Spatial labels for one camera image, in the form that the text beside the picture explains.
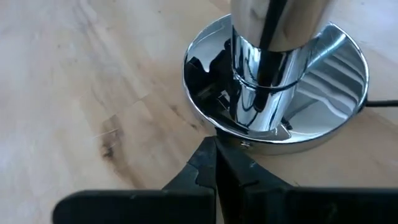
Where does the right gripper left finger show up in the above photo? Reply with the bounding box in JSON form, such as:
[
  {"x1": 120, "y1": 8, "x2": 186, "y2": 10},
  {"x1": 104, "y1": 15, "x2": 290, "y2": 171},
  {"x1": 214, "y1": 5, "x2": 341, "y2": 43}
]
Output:
[{"x1": 52, "y1": 136, "x2": 218, "y2": 224}]

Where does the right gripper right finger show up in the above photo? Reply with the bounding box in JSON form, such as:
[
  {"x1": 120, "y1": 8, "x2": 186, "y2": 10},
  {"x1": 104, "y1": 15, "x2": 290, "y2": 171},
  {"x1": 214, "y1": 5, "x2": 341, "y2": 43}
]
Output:
[{"x1": 216, "y1": 138, "x2": 398, "y2": 224}]

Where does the chrome lamp base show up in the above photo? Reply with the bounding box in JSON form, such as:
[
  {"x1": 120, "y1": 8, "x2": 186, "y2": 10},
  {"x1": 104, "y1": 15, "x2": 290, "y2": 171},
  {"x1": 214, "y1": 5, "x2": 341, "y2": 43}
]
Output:
[{"x1": 182, "y1": 0, "x2": 371, "y2": 156}]

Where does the black lamp power cord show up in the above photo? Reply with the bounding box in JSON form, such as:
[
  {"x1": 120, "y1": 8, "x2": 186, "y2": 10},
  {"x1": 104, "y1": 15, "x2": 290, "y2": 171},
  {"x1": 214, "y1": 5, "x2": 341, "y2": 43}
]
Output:
[{"x1": 362, "y1": 98, "x2": 398, "y2": 109}]

